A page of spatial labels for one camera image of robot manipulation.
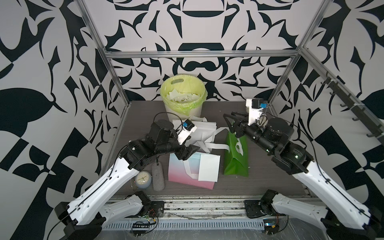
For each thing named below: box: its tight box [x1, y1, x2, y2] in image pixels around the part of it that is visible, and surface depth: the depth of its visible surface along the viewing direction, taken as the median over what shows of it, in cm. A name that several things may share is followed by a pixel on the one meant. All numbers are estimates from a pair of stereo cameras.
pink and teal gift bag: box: [168, 151, 215, 190], surface depth 73 cm
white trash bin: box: [160, 94, 208, 121], surface depth 85 cm
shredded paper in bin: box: [166, 88, 201, 103], surface depth 99 cm
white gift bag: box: [172, 116, 230, 153], surface depth 79 cm
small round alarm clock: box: [135, 170, 152, 189], surface depth 82 cm
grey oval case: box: [151, 161, 165, 192], surface depth 83 cm
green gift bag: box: [223, 131, 249, 177], surface depth 73 cm
